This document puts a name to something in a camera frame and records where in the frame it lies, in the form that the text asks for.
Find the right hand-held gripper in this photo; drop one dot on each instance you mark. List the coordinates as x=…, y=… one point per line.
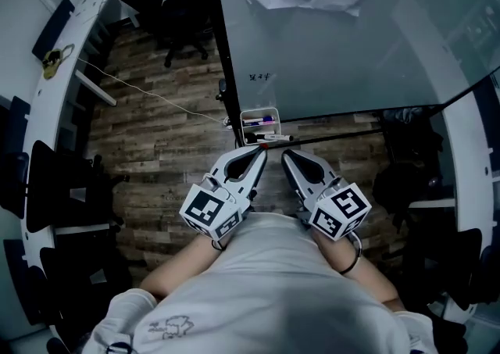
x=340, y=212

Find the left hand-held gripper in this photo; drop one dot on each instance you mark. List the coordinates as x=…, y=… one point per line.
x=203, y=208

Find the white plastic marker tray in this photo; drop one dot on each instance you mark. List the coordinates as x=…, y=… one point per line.
x=261, y=128

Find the white whiteboard marker black cap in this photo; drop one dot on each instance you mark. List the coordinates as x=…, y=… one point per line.
x=273, y=136

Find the person's right forearm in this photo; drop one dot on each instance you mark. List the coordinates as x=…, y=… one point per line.
x=367, y=278

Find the person's left forearm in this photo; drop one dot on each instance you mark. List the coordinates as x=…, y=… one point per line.
x=183, y=262

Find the thin black wrist band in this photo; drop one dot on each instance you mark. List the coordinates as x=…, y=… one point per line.
x=353, y=264

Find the person's white shirt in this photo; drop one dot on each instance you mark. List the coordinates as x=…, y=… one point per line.
x=273, y=286

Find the long white office desk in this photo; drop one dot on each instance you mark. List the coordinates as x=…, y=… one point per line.
x=51, y=102
x=468, y=149

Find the dark blue desk divider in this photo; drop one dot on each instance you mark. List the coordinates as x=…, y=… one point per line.
x=52, y=28
x=13, y=184
x=23, y=278
x=19, y=122

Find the glass whiteboard with black frame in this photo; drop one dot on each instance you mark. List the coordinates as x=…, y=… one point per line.
x=332, y=63

